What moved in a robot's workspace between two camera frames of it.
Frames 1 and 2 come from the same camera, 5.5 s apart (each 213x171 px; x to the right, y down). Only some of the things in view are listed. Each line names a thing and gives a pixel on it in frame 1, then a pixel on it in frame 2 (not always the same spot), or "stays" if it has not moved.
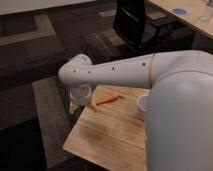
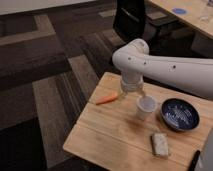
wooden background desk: (198, 13) stays
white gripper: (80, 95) → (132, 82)
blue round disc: (179, 11) stays
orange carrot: (108, 99) stays
